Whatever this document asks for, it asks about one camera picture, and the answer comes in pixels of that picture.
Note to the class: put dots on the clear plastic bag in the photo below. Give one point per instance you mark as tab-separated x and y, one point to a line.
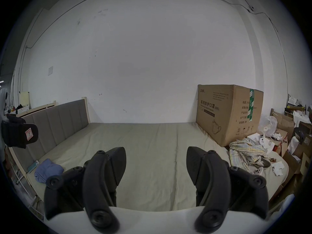
268	124

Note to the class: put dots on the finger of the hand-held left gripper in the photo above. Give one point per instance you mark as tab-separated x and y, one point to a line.
15	133

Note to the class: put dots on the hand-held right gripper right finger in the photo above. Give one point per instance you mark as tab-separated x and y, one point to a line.
215	191

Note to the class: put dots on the plaid cloth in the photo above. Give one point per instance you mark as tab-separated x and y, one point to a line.
243	152

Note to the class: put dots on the grey padded headboard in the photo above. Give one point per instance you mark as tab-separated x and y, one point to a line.
48	123

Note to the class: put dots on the pile of cartons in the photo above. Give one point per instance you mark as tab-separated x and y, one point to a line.
299	142

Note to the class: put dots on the teal phone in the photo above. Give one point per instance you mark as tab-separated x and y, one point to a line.
33	166

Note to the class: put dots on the bed with beige sheet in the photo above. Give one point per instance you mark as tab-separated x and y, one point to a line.
151	142

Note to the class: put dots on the white crumpled paper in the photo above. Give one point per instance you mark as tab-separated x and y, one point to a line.
277	168

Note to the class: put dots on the white hand controller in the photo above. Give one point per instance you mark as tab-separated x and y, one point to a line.
258	170
264	141

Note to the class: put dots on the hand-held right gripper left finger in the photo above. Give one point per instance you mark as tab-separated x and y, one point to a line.
96	191

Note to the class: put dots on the blue garment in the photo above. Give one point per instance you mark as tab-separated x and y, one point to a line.
47	169

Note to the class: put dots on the large brown cardboard carton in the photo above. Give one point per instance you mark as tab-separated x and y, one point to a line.
224	116

